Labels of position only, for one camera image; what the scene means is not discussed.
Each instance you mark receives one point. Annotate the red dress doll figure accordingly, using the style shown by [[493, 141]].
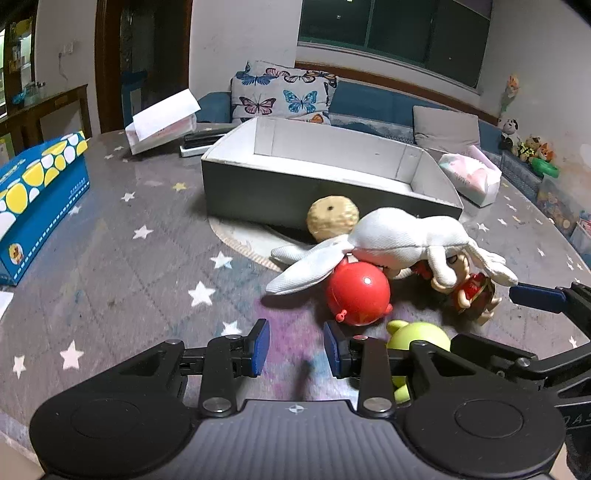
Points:
[[473, 297]]

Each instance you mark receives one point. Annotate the grey cushion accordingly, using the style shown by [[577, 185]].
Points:
[[445, 130]]

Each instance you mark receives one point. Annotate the blue sofa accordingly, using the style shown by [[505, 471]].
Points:
[[362, 108]]

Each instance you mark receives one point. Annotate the white open paper box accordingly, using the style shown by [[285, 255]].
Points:
[[163, 122]]

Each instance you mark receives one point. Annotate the pastel tissue pack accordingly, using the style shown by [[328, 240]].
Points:
[[473, 175]]

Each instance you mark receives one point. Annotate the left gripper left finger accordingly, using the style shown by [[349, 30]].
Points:
[[243, 356]]

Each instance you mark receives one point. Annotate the white plush rabbit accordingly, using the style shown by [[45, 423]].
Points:
[[394, 239]]

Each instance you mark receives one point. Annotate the red round toy figure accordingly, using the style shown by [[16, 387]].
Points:
[[358, 293]]

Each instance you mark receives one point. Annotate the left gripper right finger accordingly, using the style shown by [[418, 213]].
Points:
[[347, 355]]

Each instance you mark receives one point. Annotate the beige peanut toy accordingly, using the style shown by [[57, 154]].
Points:
[[332, 216]]

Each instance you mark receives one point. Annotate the grey cardboard storage box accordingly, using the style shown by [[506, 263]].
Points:
[[270, 170]]

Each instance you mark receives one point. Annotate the panda plush toy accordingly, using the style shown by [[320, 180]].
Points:
[[510, 140]]

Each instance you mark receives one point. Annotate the blue yellow tissue box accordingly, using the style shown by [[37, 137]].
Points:
[[39, 187]]

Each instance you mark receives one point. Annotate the wooden sideboard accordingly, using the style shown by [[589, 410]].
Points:
[[24, 126]]

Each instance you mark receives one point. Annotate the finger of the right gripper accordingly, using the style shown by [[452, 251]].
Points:
[[494, 356], [573, 301]]

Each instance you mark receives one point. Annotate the black white flat device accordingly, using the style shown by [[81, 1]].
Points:
[[202, 137]]

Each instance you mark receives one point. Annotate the butterfly print pillow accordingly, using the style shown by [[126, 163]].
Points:
[[265, 89]]

